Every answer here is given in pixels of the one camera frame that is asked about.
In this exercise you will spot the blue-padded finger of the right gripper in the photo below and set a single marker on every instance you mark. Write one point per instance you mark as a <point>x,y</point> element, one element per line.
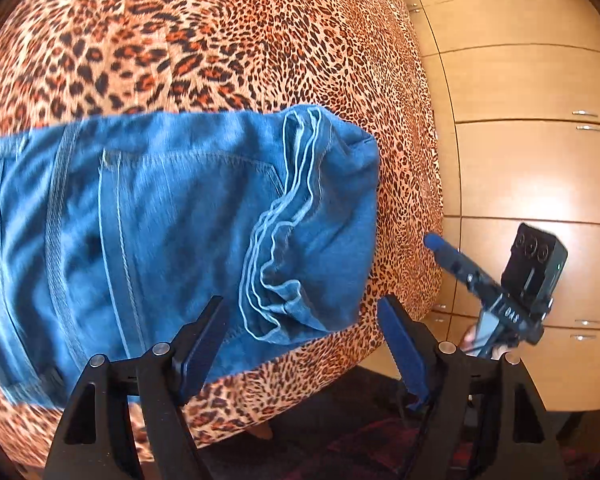
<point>464,270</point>

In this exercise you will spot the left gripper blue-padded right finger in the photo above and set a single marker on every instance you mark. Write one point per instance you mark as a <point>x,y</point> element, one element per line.
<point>439,390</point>

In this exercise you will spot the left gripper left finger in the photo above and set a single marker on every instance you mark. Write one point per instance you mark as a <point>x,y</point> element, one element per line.
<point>168,376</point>

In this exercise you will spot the person right hand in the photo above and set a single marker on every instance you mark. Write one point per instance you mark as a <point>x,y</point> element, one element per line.
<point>469,345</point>

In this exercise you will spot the wooden wardrobe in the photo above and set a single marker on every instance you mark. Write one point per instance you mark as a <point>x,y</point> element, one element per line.
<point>516,92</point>

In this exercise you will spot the leopard print bedsheet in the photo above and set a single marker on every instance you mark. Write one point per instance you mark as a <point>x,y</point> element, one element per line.
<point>62,60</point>

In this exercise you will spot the blue denim pants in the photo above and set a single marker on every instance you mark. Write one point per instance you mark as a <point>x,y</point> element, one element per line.
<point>116,231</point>

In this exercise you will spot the black camera box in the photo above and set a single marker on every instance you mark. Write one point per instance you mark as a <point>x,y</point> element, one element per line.
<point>534,267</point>

